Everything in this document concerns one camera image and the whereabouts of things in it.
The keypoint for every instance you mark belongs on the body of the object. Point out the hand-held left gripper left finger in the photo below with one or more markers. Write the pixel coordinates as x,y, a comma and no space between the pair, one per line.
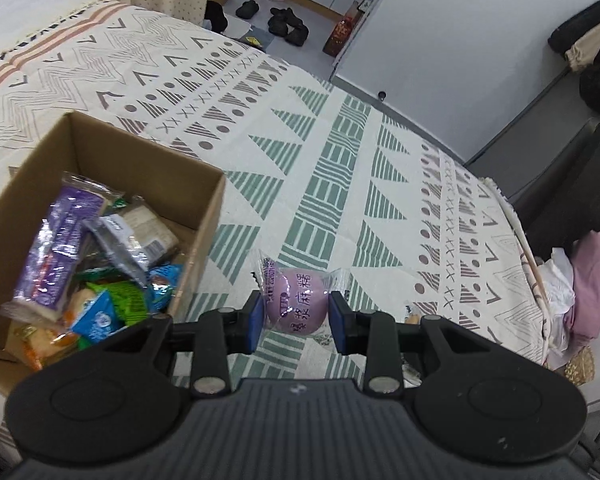
252,320

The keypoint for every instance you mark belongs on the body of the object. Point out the bright green snack packet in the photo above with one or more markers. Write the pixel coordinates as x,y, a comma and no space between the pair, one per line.
127,300

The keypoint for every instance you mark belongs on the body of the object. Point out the long purple cake packet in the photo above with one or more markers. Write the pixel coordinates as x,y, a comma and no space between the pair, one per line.
60,240

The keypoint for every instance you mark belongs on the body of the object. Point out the black and white snack packet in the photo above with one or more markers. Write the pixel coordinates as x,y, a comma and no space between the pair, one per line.
115,245

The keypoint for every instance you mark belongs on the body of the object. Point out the dark blue snack packet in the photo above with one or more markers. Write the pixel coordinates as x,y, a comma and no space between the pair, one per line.
165,285

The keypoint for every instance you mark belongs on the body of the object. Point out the golden woven basket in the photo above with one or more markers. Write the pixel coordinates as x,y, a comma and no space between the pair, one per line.
579,365

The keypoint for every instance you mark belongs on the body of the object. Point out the pink mochi packet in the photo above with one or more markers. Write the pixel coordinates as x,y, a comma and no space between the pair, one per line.
295,300

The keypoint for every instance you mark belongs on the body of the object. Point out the black cloth bundle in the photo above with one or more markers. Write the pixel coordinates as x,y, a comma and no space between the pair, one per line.
216,15

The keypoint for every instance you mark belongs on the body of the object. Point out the black garment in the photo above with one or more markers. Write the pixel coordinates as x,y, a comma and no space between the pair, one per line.
585,25

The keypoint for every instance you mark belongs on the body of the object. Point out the black slipper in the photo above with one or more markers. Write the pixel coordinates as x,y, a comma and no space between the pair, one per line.
297,36
282,20
247,9

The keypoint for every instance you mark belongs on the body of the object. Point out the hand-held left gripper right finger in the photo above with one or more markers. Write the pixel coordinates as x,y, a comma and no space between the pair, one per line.
340,325

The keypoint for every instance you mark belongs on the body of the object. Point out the brown cake packet green edges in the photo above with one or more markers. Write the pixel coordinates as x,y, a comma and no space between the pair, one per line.
150,232

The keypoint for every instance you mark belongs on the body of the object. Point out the small brown stick packet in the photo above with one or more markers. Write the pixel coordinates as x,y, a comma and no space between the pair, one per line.
412,317

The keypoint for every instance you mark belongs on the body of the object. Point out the white cabinet door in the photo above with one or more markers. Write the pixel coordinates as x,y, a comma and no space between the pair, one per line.
455,60

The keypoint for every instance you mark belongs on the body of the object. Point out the orange yellow cake packet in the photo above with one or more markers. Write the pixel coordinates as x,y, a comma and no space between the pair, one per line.
40,345

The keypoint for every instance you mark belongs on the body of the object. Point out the brown cardboard box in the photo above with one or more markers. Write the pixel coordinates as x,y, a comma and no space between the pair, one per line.
145,170

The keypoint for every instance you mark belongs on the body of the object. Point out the white bed sheet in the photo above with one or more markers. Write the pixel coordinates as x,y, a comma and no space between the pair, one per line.
30,15

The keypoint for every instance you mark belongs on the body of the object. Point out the dark grey furniture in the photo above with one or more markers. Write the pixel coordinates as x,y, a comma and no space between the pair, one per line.
555,170

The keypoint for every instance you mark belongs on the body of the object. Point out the light blue snack packet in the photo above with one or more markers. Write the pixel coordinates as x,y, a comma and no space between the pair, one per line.
97,320

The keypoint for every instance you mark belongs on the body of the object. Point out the pink cloth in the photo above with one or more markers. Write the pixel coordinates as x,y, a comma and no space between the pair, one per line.
592,285

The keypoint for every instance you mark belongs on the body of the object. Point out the red orange package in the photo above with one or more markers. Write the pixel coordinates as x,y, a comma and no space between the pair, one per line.
337,37

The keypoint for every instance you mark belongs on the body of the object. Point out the beige garment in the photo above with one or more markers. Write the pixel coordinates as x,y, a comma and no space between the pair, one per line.
592,50

